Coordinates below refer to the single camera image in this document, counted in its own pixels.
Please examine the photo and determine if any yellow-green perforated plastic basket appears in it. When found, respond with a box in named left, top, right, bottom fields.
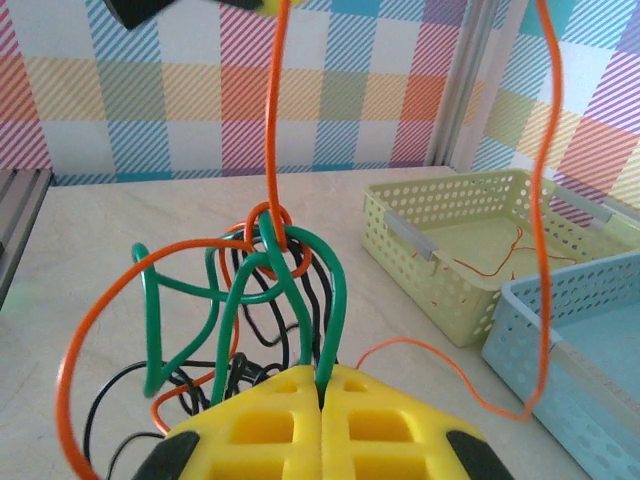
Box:
left=362, top=168, right=640, bottom=349

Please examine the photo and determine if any aluminium frame post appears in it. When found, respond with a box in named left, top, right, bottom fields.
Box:
left=424, top=0, right=526, bottom=169

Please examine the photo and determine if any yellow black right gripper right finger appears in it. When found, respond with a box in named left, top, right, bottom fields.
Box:
left=319, top=364, right=516, bottom=480

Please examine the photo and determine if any green cable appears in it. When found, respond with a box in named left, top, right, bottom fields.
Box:
left=132, top=212, right=349, bottom=401

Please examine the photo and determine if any long aluminium base rail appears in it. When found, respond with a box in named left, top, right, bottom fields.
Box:
left=0, top=168, right=51, bottom=311

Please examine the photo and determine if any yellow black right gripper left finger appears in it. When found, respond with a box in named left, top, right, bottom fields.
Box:
left=132, top=367, right=321, bottom=480

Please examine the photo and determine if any thin orange cable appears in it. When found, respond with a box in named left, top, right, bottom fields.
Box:
left=412, top=227, right=576, bottom=281

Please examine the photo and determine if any blue perforated plastic basket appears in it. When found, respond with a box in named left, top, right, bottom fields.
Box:
left=482, top=249, right=640, bottom=480

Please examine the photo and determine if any black cable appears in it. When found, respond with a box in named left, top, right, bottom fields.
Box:
left=82, top=239, right=336, bottom=480

